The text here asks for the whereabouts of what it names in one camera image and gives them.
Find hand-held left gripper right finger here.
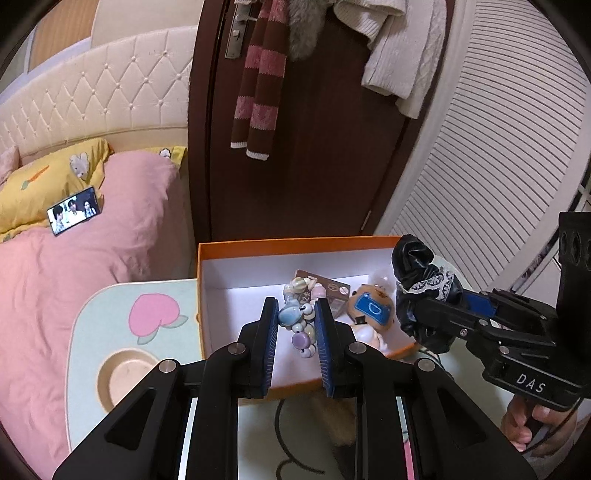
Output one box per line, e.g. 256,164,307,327
315,298,539,480

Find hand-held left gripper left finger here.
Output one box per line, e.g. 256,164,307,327
52,296,280,480

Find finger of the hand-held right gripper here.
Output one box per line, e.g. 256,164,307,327
413,299,556,352
462,288,559,325

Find pastel bead charm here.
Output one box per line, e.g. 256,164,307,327
277,277,326,361

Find orange cardboard box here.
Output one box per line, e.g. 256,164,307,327
196,235,419,401

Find black lace hair scrunchie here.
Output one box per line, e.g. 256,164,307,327
392,233,462,354

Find person's right hand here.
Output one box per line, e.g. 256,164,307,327
500,397,578,453

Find brown printed packet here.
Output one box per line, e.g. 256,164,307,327
295,269,350,319

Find orange plush toy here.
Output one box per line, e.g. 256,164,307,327
346,284,395,330

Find fluffy tan plush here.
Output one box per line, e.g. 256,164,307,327
311,394,358,446

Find white louvre wardrobe door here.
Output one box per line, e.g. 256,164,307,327
374,0,591,296

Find dark brown door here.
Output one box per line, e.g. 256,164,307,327
187,0,455,243

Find pink blanket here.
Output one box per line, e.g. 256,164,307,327
0,150,197,476

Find yellow rabbit print pillow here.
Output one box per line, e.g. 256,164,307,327
0,137,112,243
157,145,188,167

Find white knit sweater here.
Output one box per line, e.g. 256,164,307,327
360,0,448,120

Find smartphone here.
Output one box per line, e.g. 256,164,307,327
46,186,102,237

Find brown pink striped scarf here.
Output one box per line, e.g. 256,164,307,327
230,0,291,162

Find cream tufted headboard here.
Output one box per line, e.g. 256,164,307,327
0,25,199,160

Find cream knit garment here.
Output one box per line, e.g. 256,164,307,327
333,0,407,47

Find grey fur scarf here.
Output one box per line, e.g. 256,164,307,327
287,0,326,62

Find pink pillow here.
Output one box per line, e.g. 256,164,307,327
0,147,19,185

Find small doll keychain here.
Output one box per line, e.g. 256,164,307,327
353,325,391,354

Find black cable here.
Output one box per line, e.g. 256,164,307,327
272,399,333,480

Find metal door handle plate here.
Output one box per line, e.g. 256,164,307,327
225,0,257,59

